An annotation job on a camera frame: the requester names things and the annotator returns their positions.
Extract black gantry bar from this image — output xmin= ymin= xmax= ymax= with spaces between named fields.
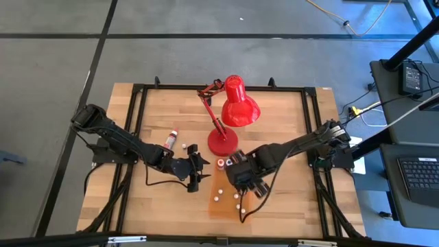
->
xmin=0 ymin=232 xmax=439 ymax=247

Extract black aluminium table frame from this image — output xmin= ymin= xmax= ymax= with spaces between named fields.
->
xmin=77 ymin=75 xmax=367 ymax=241

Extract orange translucent plastic bin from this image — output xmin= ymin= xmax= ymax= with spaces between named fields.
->
xmin=208 ymin=156 xmax=257 ymax=220

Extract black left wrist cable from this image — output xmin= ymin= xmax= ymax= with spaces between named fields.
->
xmin=145 ymin=161 xmax=189 ymax=189

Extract red desk lamp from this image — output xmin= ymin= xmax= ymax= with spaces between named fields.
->
xmin=197 ymin=74 xmax=261 ymax=158

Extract black laptop keyboard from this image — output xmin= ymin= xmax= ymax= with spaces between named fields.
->
xmin=396 ymin=156 xmax=439 ymax=209

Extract black round pole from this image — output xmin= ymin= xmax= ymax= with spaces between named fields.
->
xmin=386 ymin=15 xmax=439 ymax=72

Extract large red food coloring bottle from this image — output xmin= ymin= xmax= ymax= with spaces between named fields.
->
xmin=163 ymin=128 xmax=180 ymax=150

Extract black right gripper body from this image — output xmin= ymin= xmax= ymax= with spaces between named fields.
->
xmin=224 ymin=150 xmax=271 ymax=200

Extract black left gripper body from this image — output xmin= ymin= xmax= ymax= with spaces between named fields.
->
xmin=164 ymin=143 xmax=203 ymax=193

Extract black power adapter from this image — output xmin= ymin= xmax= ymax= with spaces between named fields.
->
xmin=398 ymin=61 xmax=424 ymax=99

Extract white paper sheet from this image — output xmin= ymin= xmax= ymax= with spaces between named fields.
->
xmin=348 ymin=136 xmax=366 ymax=175

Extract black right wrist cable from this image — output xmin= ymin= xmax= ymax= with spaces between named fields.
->
xmin=239 ymin=147 xmax=298 ymax=224

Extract silver metal bracket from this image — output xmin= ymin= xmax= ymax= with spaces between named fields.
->
xmin=296 ymin=239 xmax=339 ymax=247
xmin=107 ymin=235 xmax=147 ymax=244

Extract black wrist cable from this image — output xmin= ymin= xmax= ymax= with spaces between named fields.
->
xmin=239 ymin=147 xmax=298 ymax=224
xmin=145 ymin=161 xmax=189 ymax=189

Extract beige floor cable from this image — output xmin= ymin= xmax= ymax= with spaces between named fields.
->
xmin=306 ymin=0 xmax=394 ymax=38

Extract light grey cable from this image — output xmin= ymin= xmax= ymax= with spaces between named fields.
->
xmin=373 ymin=92 xmax=439 ymax=133

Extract dark grey desk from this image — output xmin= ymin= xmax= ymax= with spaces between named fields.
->
xmin=379 ymin=143 xmax=439 ymax=230
xmin=369 ymin=58 xmax=439 ymax=147

